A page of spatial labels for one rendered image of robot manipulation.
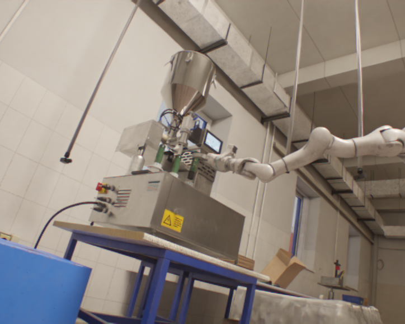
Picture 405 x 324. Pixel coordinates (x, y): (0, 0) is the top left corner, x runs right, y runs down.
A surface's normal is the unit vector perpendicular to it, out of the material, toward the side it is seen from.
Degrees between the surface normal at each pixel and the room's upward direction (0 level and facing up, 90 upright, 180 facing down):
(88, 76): 90
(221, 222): 90
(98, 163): 90
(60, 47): 90
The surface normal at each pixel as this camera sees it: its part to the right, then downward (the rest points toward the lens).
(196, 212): 0.73, -0.11
